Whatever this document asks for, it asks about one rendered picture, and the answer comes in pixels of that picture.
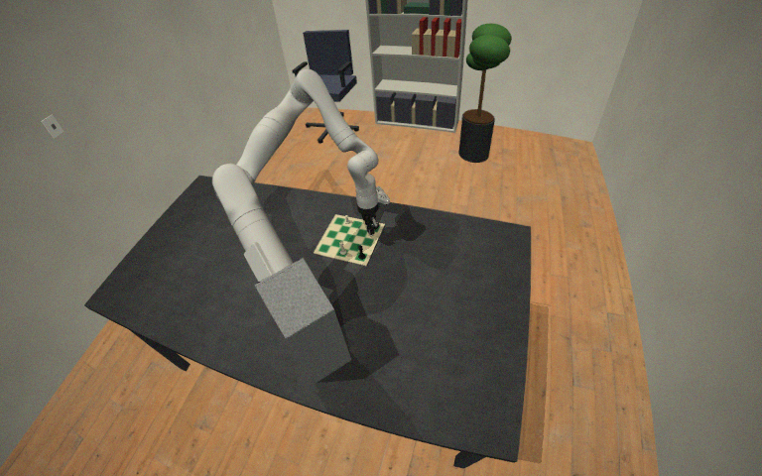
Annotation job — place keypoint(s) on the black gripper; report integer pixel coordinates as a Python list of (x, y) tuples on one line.
[(369, 217)]

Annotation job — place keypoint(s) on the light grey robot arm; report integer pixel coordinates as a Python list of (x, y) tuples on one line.
[(265, 252)]

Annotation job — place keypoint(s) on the green and cream chessboard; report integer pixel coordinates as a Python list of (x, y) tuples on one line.
[(352, 235)]

